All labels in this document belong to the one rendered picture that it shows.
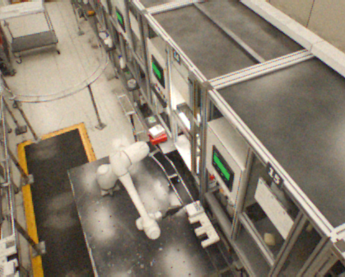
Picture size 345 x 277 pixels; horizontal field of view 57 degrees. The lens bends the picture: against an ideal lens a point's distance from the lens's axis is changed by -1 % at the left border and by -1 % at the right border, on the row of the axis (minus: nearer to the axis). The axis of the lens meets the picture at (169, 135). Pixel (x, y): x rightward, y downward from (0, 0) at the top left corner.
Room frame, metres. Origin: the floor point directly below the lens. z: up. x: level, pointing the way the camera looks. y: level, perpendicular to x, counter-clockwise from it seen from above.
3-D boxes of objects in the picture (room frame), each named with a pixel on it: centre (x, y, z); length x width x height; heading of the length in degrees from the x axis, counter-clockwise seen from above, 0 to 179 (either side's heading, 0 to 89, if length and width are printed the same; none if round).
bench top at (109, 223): (1.47, 0.32, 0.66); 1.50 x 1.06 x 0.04; 20
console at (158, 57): (2.30, -0.06, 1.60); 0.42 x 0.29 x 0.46; 20
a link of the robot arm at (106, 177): (1.77, 0.62, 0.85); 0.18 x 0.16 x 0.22; 124
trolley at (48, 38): (5.44, 2.38, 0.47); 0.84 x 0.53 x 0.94; 104
